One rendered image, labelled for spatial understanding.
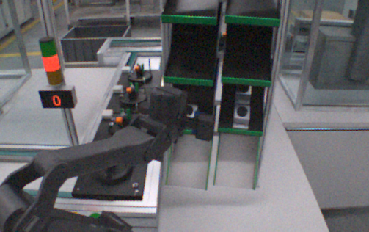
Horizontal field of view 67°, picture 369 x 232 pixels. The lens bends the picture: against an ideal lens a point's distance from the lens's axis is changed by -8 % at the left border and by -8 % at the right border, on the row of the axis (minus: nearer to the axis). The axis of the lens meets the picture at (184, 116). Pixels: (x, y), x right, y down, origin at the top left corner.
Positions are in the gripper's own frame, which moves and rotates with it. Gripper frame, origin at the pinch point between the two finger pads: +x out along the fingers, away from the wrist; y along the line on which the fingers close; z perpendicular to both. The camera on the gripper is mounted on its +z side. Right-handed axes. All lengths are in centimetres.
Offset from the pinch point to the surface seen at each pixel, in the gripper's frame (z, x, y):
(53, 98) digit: -8, 11, 49
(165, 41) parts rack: 16.1, 11.4, 10.0
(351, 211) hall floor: -96, 129, -104
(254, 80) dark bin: 10.4, 7.3, -16.1
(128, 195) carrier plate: -33.0, 4.6, 15.4
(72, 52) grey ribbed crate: -26, 170, 156
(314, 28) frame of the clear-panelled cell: 25, 82, -38
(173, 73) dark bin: 8.7, 6.5, 5.2
